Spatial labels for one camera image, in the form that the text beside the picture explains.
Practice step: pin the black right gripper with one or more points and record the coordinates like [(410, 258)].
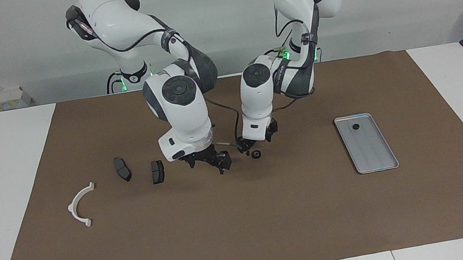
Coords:
[(207, 154)]

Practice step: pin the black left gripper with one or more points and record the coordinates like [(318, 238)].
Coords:
[(261, 143)]

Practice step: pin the large black bearing gear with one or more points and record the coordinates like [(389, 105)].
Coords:
[(256, 154)]

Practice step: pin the small black bearing gear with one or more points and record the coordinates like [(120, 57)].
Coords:
[(355, 127)]

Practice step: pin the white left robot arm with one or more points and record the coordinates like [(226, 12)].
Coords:
[(256, 94)]

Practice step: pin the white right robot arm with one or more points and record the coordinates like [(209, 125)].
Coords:
[(182, 109)]

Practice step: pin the silver metal tray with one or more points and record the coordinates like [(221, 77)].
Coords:
[(370, 150)]

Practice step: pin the rectangular dark brake pad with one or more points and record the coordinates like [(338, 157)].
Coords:
[(158, 171)]

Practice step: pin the brown table mat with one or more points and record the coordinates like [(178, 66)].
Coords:
[(246, 228)]

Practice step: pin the curved dark brake pad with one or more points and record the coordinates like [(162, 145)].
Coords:
[(121, 169)]

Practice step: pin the white box with yellow labels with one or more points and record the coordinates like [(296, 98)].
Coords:
[(6, 97)]

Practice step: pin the white curved plastic bracket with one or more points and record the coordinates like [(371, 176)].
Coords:
[(71, 208)]

